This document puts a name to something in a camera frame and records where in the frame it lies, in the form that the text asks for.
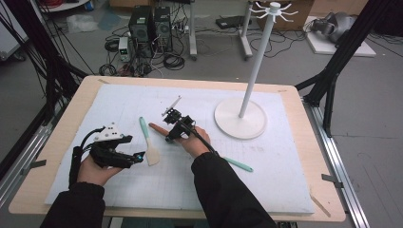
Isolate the person's right hand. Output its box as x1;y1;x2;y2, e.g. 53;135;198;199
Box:
175;126;212;160

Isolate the cardboard box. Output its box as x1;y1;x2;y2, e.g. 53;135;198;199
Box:
253;0;315;32

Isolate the white round table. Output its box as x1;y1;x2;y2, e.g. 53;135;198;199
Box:
37;0;91;13

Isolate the coil of black cable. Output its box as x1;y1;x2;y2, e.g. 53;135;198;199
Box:
163;51;186;71

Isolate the thin wooden strip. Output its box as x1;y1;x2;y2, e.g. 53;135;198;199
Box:
309;189;332;219

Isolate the metal bracket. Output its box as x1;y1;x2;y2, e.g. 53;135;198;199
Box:
20;159;48;177
321;173;345;189

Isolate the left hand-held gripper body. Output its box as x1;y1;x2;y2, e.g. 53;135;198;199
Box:
89;123;131;168

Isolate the grey headset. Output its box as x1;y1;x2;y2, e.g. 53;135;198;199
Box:
310;11;357;44

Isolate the small grey power supply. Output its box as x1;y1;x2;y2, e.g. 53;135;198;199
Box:
118;36;131;64

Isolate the black frame strut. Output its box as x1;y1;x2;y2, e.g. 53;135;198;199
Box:
0;0;89;127
294;0;393;137

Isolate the white floor board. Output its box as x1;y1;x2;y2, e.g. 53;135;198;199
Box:
305;15;377;58

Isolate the white rack stand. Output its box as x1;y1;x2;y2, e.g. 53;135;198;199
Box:
214;1;299;141

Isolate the black computer tower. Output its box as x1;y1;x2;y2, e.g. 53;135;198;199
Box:
127;5;156;58
153;6;174;53

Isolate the clear plastic bag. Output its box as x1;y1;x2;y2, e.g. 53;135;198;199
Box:
66;13;99;34

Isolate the wooden handled wire whisk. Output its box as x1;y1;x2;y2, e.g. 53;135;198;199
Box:
147;122;170;137

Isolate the flat black device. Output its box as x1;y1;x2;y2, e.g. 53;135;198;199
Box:
215;14;251;30

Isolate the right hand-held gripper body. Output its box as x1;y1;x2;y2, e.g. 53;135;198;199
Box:
162;95;197;134

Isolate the person's left hand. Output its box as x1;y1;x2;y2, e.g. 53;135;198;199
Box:
77;155;125;187

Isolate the mint handled cream spatula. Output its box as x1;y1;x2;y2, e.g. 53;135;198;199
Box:
138;116;162;167

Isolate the white grid mat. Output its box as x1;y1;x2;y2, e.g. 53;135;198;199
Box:
45;83;316;215

